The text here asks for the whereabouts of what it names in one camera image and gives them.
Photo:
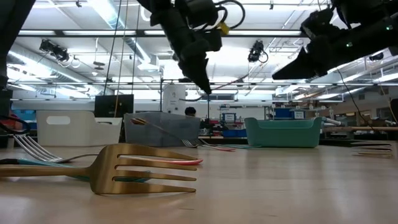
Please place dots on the blue storage crate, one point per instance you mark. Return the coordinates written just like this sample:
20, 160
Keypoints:
234, 133

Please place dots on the white plastic bin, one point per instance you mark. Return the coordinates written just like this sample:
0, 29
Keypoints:
71, 130

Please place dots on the grey translucent bin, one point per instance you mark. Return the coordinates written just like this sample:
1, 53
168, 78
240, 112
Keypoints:
161, 133

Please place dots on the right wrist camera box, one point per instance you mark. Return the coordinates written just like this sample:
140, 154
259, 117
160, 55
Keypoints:
357, 9

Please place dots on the blue shelf crate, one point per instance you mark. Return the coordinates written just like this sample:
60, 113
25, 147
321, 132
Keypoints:
283, 112

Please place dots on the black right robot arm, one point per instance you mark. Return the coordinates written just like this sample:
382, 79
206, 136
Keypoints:
373, 37

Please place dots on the wooden workbench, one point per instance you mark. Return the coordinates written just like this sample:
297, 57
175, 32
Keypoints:
357, 128

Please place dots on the white label sign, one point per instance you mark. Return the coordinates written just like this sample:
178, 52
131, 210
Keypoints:
229, 117

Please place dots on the black monitor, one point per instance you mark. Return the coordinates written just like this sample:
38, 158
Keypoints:
113, 105

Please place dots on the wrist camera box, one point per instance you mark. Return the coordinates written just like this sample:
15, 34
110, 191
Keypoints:
196, 12
357, 9

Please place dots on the teal plastic bin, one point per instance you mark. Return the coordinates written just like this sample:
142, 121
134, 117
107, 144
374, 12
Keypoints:
283, 133

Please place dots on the black ceiling-mounted device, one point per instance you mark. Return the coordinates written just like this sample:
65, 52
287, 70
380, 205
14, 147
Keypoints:
54, 49
256, 51

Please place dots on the white pillar panel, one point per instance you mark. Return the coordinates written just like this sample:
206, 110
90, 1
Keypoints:
174, 99

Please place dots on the black metal table frame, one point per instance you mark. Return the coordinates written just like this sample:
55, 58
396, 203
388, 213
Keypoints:
239, 140

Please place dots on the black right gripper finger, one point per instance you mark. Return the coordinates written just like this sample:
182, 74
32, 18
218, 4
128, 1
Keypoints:
304, 67

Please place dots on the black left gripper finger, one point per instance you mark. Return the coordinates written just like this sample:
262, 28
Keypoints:
199, 74

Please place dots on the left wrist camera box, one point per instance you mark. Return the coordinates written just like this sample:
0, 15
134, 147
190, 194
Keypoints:
196, 12

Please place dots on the person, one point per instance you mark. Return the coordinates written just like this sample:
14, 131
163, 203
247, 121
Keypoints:
190, 112

